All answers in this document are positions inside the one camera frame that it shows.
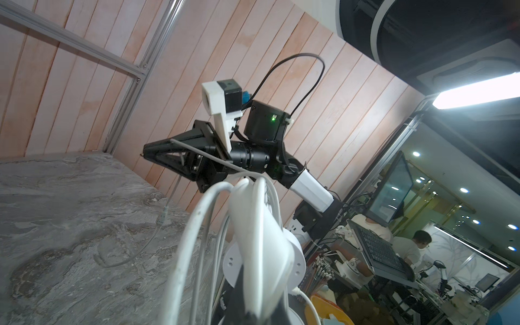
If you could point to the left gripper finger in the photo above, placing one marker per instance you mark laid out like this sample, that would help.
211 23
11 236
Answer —
234 299

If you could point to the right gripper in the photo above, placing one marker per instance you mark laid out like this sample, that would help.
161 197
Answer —
202 170

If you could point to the white headphones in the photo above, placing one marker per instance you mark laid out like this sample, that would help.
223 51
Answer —
270 255

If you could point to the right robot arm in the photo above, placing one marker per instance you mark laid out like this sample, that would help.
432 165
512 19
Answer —
263 151

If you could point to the black keyboard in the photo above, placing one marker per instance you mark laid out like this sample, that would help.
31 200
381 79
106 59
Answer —
381 258

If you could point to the seated person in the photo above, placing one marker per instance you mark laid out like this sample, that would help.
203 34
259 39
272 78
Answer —
410 249

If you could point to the computer monitor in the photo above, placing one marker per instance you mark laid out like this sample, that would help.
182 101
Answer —
389 196

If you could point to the ceiling strip light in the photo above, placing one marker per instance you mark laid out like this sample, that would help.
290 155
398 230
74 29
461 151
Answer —
492 90

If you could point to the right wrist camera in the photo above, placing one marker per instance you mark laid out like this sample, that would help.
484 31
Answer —
224 101

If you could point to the aluminium frame bar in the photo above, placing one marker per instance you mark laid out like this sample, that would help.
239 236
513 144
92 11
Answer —
140 73

